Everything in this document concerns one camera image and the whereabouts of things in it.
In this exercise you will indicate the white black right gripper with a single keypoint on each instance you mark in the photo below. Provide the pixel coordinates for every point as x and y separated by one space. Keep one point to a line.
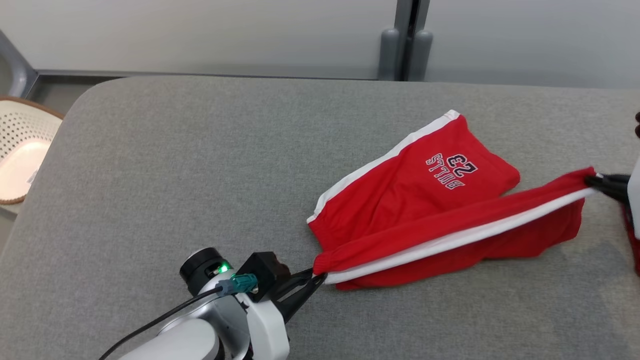
635 200

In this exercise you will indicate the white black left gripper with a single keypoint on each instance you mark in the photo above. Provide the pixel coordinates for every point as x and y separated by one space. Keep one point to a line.
267 330

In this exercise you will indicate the red Bulls shirt white sleeves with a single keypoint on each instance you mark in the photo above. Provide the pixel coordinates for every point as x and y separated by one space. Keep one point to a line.
634 250

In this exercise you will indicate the red white-striped Bulls shorts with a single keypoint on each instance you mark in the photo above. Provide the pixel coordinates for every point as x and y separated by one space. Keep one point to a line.
415 190

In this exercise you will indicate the cream perforated laundry basket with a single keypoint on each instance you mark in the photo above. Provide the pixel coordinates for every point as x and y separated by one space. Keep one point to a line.
25 130

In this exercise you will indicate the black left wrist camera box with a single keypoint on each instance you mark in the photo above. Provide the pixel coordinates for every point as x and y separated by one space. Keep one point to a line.
265 270

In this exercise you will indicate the teal left camera connector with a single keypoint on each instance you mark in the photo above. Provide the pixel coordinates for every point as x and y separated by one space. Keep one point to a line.
242 283

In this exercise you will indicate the grey partition base rail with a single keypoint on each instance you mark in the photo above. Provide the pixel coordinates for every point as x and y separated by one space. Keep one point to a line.
200 75

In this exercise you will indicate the grey partition post with feet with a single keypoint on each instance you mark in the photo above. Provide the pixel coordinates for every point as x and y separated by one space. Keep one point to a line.
390 55

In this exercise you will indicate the grey partition end frame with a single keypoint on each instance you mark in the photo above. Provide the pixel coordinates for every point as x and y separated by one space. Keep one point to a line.
20 75

